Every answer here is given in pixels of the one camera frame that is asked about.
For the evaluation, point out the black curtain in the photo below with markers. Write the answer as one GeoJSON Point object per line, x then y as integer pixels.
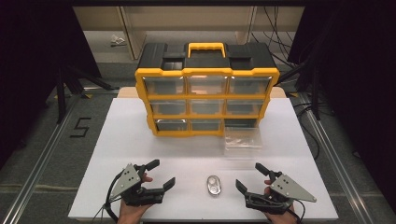
{"type": "Point", "coordinates": [358, 77]}
{"type": "Point", "coordinates": [34, 62]}

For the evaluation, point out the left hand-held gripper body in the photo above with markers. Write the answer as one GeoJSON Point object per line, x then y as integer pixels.
{"type": "Point", "coordinates": [126, 182]}

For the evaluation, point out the aluminium floor rail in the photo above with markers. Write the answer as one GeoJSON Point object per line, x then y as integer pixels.
{"type": "Point", "coordinates": [339, 161]}
{"type": "Point", "coordinates": [40, 168]}

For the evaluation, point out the clear plastic drawer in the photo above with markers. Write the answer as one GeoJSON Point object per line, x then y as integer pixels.
{"type": "Point", "coordinates": [243, 146]}

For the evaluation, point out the small oval silver metal tin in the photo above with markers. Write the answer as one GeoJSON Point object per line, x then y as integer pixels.
{"type": "Point", "coordinates": [214, 185]}

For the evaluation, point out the black metal stand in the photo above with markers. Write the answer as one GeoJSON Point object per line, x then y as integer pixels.
{"type": "Point", "coordinates": [61, 99]}
{"type": "Point", "coordinates": [316, 93]}

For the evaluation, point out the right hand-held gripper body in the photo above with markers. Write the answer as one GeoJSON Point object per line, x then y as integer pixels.
{"type": "Point", "coordinates": [291, 190]}

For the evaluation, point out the person's right hand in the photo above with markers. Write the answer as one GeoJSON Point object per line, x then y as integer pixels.
{"type": "Point", "coordinates": [281, 219]}

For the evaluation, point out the yellow and black drawer cabinet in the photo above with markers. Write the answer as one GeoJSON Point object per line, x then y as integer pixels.
{"type": "Point", "coordinates": [205, 72]}

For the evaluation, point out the crumpled white paper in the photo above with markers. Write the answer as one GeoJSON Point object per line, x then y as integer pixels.
{"type": "Point", "coordinates": [117, 39]}

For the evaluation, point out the set of clear cabinet drawers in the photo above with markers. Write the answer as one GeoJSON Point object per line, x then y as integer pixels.
{"type": "Point", "coordinates": [165, 86]}

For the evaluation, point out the person's left hand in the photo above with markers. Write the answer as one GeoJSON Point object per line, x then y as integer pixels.
{"type": "Point", "coordinates": [130, 214]}

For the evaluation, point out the beige wooden shelf unit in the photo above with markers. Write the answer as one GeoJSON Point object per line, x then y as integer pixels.
{"type": "Point", "coordinates": [199, 17]}

